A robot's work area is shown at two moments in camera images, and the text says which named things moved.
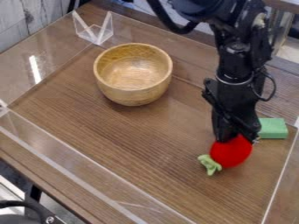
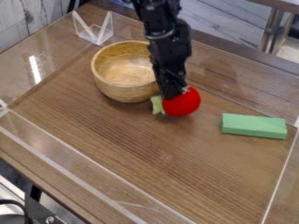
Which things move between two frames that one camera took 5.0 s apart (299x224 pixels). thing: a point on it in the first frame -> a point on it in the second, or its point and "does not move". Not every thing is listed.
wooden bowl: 134,73 does not move
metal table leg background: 281,20 does not move
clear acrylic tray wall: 72,178 does not move
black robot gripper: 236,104 -> 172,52
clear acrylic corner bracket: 97,33 does not move
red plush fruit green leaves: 229,153 -> 178,106
